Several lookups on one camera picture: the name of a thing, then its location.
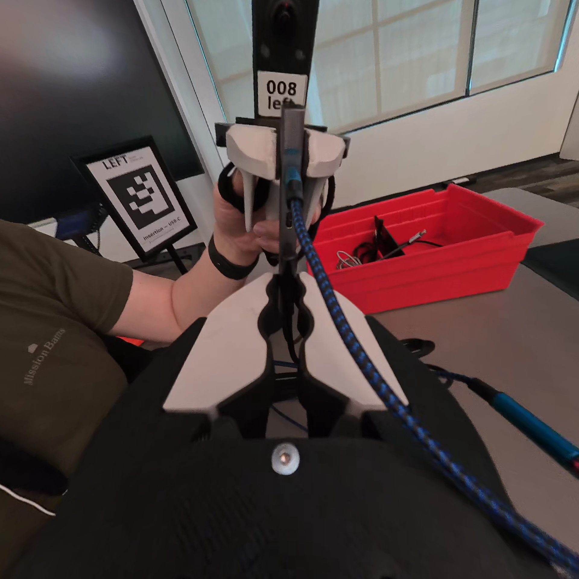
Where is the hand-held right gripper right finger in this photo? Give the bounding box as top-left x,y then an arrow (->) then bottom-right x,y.
295,271 -> 411,412

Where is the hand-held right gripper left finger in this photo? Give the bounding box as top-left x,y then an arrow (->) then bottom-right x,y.
162,271 -> 279,416

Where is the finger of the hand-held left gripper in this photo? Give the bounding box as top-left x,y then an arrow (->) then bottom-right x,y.
225,124 -> 278,181
304,129 -> 345,179

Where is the blue braided usb-c cable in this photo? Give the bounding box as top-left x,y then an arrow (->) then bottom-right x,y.
284,149 -> 579,579

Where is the grey usb hub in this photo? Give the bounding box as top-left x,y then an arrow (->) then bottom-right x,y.
277,104 -> 307,335

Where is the red plastic bin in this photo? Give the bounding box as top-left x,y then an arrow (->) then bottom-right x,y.
308,183 -> 546,315

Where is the person's left forearm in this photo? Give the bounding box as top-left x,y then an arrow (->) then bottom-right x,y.
109,260 -> 247,344

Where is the person's left hand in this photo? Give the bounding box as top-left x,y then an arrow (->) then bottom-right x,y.
212,174 -> 285,265

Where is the black wristband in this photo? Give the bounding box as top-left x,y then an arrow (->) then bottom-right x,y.
207,235 -> 259,281

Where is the black bin divider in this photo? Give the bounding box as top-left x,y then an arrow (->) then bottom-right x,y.
373,216 -> 406,259

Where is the black power strip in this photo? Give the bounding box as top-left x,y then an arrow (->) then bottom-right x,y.
156,243 -> 208,267

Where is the framed marker sign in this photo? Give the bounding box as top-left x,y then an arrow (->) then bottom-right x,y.
69,135 -> 200,276

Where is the frosted glass window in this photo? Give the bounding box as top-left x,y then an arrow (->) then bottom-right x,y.
185,0 -> 577,134

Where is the person's olive shirt torso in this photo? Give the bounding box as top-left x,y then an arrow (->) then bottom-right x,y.
0,218 -> 136,579

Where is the large dark display screen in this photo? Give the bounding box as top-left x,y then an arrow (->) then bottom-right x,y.
0,0 -> 206,225

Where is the blue electronic device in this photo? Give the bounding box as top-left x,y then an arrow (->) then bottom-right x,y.
53,204 -> 109,245

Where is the dark mat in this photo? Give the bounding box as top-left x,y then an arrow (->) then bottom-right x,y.
520,239 -> 579,295

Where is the thin black cable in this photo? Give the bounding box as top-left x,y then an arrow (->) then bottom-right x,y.
402,338 -> 455,389

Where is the black cable silver plug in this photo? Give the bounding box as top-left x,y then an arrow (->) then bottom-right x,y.
384,228 -> 445,261

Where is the teal metal cable plug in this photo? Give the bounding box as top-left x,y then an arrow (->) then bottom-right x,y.
425,364 -> 579,473

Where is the white thin cord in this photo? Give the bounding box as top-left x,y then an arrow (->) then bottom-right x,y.
0,483 -> 57,516

